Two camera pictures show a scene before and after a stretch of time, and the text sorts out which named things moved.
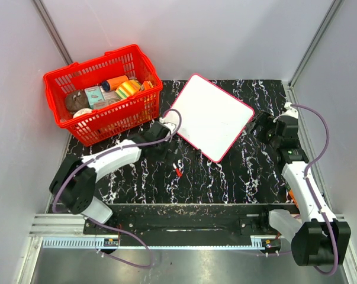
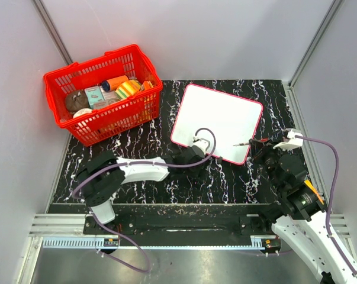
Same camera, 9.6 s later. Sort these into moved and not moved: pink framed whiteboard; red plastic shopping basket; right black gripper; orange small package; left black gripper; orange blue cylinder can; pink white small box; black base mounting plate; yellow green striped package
Moved: right black gripper; left black gripper; pink framed whiteboard
Not moved: orange small package; pink white small box; yellow green striped package; red plastic shopping basket; orange blue cylinder can; black base mounting plate
